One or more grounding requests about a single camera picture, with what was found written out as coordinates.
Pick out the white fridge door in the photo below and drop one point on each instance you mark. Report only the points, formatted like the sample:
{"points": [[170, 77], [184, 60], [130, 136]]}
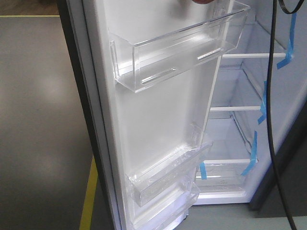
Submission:
{"points": [[129, 129]]}

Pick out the red yellow apple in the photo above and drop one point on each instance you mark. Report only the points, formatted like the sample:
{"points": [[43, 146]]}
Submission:
{"points": [[202, 1]]}

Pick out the clear fridge crisper drawer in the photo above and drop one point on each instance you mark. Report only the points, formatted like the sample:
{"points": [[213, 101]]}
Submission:
{"points": [[224, 176]]}

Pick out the dark grey fridge body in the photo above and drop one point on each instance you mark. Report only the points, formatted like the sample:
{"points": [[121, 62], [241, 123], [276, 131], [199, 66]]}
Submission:
{"points": [[259, 109]]}

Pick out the clear upper door bin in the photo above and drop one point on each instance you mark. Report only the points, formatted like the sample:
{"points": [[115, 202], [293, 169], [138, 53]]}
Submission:
{"points": [[145, 63]]}

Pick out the clear door bin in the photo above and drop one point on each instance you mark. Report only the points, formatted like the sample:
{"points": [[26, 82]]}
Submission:
{"points": [[148, 182], [145, 63], [166, 207]]}

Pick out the clear middle door bin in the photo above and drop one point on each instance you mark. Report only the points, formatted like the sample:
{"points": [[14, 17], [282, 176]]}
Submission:
{"points": [[148, 182]]}

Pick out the clear lower door bin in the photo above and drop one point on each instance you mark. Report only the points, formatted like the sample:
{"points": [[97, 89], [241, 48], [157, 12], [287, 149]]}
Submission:
{"points": [[166, 207]]}

